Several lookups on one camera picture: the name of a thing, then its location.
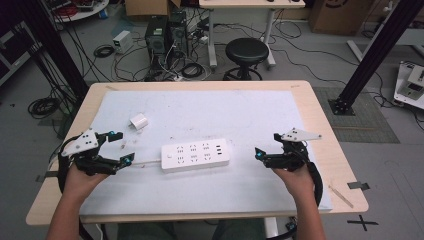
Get person's right hand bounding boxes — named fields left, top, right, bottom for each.
left=271, top=167, right=317, bottom=203

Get black computer tower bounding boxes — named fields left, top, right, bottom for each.
left=167, top=11, right=190, bottom=58
left=144, top=15, right=170, bottom=70

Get white equipment base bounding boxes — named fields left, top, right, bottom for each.
left=393, top=61, right=424, bottom=111

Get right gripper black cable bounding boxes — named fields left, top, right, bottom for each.
left=298, top=141, right=325, bottom=208

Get white table leg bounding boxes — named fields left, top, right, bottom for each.
left=264, top=217, right=280, bottom=240

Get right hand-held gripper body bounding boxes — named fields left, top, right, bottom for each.
left=264, top=127, right=323, bottom=173

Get person's legs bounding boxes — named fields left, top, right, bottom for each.
left=116, top=218, right=267, bottom=240

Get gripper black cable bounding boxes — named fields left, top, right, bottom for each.
left=298, top=141, right=325, bottom=208
left=56, top=134, right=84, bottom=195

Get white power supply box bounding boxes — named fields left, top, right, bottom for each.
left=112, top=30, right=134, bottom=55

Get grey tape strip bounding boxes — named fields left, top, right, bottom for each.
left=35, top=170, right=60, bottom=183
left=346, top=181, right=371, bottom=191

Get black round stool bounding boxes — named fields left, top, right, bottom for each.
left=222, top=37, right=270, bottom=82

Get person's left hand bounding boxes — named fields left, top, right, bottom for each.
left=62, top=163, right=110, bottom=198

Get round white table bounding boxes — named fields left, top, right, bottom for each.
left=42, top=0, right=111, bottom=24

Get black tape cross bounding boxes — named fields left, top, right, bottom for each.
left=346, top=214, right=380, bottom=232

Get white charger plug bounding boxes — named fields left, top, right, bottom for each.
left=128, top=112, right=150, bottom=132

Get white-legged wooden desk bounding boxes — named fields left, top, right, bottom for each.
left=198, top=0, right=306, bottom=70

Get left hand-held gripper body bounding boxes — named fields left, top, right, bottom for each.
left=61, top=128, right=118, bottom=177

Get white table mat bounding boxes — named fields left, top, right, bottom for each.
left=79, top=89, right=334, bottom=217

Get thin wooden stick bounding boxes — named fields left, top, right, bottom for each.
left=327, top=184, right=355, bottom=209

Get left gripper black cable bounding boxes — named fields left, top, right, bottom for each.
left=56, top=134, right=84, bottom=195

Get large brown cardboard box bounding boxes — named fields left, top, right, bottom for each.
left=307, top=0, right=375, bottom=37

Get black aluminium stand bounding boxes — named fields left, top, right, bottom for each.
left=327, top=0, right=424, bottom=116
left=18, top=0, right=90, bottom=101

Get light wooden table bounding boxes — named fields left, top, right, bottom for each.
left=25, top=79, right=370, bottom=226

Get coiled black cable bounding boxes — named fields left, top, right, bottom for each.
left=181, top=62, right=205, bottom=80
left=27, top=96, right=62, bottom=120
left=92, top=44, right=116, bottom=59

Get dark floor mat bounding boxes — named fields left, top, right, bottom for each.
left=313, top=86, right=401, bottom=145

